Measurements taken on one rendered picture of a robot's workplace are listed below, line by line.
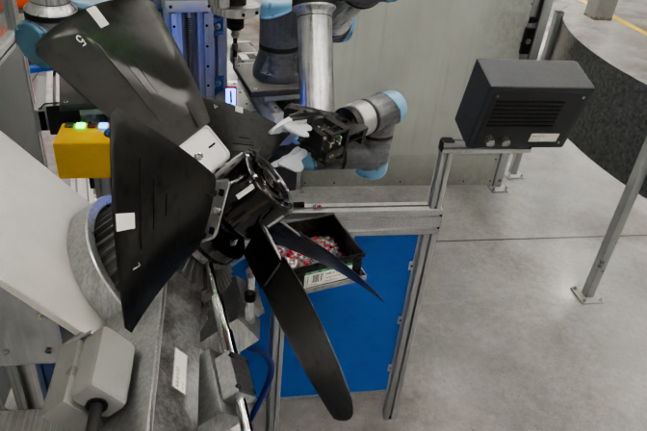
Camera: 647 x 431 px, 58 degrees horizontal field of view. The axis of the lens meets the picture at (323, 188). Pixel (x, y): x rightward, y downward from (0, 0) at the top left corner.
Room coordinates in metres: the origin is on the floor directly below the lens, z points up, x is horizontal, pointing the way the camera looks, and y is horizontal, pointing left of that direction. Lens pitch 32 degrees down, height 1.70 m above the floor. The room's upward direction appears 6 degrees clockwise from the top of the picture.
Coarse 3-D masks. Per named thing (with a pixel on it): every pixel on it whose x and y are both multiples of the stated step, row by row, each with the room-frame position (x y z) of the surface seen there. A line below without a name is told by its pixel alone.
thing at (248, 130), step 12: (228, 108) 1.08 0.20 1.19; (216, 120) 1.01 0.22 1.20; (228, 120) 1.02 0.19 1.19; (240, 120) 1.03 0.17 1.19; (252, 120) 1.06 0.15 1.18; (264, 120) 1.09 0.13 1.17; (216, 132) 0.97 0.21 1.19; (228, 132) 0.97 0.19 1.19; (240, 132) 0.98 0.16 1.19; (252, 132) 1.00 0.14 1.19; (264, 132) 1.02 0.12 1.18; (288, 132) 1.10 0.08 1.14; (228, 144) 0.93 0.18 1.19; (240, 144) 0.94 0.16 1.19; (252, 144) 0.94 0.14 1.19; (264, 144) 0.96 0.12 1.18; (276, 144) 0.98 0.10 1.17; (264, 156) 0.91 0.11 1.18
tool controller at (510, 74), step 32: (480, 64) 1.33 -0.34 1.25; (512, 64) 1.34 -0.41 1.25; (544, 64) 1.36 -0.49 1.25; (576, 64) 1.38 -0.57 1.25; (480, 96) 1.28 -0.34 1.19; (512, 96) 1.26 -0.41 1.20; (544, 96) 1.28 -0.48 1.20; (576, 96) 1.30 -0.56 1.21; (480, 128) 1.28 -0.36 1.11; (512, 128) 1.30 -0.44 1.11; (544, 128) 1.31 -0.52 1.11
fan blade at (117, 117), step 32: (128, 128) 0.54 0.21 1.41; (128, 160) 0.51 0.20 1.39; (160, 160) 0.56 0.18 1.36; (192, 160) 0.62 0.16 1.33; (128, 192) 0.49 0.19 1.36; (160, 192) 0.54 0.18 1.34; (192, 192) 0.60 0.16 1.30; (160, 224) 0.52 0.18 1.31; (192, 224) 0.59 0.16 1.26; (128, 256) 0.45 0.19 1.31; (160, 256) 0.51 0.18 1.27; (128, 288) 0.44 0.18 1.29; (160, 288) 0.51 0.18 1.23; (128, 320) 0.42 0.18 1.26
